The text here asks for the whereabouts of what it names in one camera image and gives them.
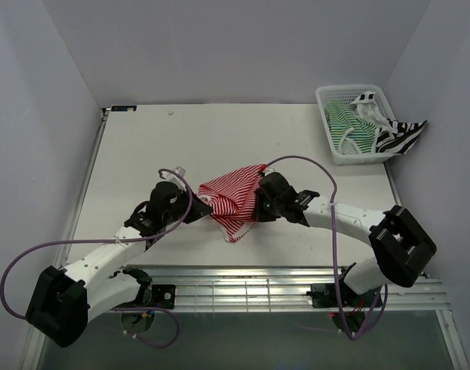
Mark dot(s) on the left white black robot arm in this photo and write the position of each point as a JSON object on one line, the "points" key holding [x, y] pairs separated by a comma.
{"points": [[65, 300]]}

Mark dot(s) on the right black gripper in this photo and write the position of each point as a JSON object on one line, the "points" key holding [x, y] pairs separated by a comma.
{"points": [[260, 215]]}

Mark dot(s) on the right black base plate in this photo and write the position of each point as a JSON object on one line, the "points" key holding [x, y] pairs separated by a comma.
{"points": [[325, 296]]}

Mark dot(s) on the aluminium frame rail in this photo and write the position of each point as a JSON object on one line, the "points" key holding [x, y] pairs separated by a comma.
{"points": [[275, 289]]}

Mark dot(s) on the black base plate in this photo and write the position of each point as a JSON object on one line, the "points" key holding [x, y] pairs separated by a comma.
{"points": [[159, 296], [325, 296]]}

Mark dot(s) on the white plastic basket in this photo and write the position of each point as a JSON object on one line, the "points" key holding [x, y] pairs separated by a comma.
{"points": [[346, 94]]}

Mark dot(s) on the red white striped tank top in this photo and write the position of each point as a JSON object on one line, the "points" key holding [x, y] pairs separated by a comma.
{"points": [[232, 197]]}

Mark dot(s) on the green white striped tank top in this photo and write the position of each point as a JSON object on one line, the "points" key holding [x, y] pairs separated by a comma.
{"points": [[350, 135]]}

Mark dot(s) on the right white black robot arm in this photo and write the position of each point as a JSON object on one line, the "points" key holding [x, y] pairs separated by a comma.
{"points": [[402, 248]]}

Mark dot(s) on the blue label sticker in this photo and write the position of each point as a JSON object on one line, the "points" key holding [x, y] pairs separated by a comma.
{"points": [[123, 108]]}

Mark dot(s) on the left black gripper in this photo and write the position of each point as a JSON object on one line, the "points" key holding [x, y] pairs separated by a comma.
{"points": [[198, 210]]}

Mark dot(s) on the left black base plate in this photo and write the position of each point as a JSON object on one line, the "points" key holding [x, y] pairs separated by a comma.
{"points": [[159, 296]]}

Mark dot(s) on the black white striped tank top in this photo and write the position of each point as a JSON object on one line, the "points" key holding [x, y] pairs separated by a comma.
{"points": [[395, 137]]}

